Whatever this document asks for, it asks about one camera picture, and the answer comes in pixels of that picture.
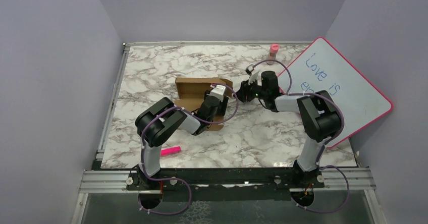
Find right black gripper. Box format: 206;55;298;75
233;76;268;102

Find brown cardboard box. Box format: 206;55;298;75
174;77;233;135

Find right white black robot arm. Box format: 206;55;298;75
237;65;344;187

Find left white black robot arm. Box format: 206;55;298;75
135;84;228;189

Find pink-capped small bottle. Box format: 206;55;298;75
266;44;280;65

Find pink rectangular stick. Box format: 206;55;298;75
160;146;181;156

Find pink-framed whiteboard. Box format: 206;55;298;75
278;37;393;148

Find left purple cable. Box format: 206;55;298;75
140;83;239;215

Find aluminium front frame rail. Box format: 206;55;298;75
71;167;386;223

